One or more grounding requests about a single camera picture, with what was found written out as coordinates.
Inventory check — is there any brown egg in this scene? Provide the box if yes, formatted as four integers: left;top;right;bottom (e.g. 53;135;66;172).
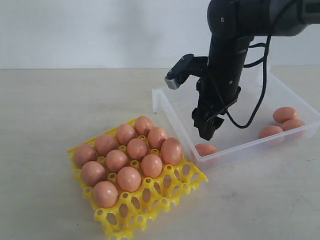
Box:
272;106;299;124
160;137;182;166
147;126;168;150
127;138;148;161
141;154;163;179
134;115;154;137
195;143;220;166
258;125;285;146
116;123;137;146
92;181;118;208
105;149;129;173
74;144;98;169
116;166;142;193
280;119;306;140
95;134;118;157
80;161;107;187

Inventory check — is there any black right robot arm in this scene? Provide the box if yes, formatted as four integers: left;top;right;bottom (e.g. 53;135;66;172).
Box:
192;0;320;141

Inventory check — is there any yellow plastic egg tray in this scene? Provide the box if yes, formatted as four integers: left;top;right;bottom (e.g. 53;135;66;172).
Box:
67;117;209;240

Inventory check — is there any clear plastic container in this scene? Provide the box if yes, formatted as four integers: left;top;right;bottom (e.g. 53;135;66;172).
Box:
151;64;317;171

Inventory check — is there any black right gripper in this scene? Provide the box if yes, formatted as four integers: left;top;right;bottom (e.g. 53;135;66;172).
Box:
191;77;242;140

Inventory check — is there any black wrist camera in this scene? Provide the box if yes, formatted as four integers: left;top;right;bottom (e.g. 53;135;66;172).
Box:
164;53;208;90

